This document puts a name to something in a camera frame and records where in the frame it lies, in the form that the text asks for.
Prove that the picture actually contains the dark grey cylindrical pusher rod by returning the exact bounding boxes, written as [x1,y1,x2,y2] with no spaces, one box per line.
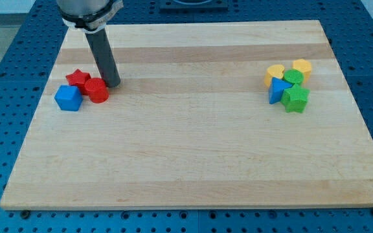
[85,28,120,88]

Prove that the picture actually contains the red star block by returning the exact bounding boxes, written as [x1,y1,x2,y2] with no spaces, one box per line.
[65,69,91,95]

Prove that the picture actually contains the green star block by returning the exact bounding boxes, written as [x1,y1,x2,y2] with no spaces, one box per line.
[280,84,310,113]

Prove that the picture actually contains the yellow hexagon block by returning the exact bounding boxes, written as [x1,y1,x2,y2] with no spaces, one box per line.
[292,59,312,83]

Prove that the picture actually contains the red cylinder block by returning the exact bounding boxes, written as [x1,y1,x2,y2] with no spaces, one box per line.
[84,78,109,104]

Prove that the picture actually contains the blue cube block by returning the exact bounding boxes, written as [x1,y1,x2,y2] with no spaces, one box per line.
[54,85,83,111]

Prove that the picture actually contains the wooden board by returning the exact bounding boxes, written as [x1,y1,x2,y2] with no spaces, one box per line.
[0,20,373,210]

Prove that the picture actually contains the yellow heart block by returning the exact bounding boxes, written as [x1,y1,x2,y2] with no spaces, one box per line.
[264,64,285,87]

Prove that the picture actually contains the blue triangle block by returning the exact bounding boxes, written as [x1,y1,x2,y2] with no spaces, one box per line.
[268,77,293,104]

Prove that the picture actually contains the green cylinder block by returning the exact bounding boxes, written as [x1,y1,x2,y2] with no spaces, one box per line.
[283,69,304,84]

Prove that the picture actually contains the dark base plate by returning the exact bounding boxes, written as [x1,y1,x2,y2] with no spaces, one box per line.
[159,0,229,12]

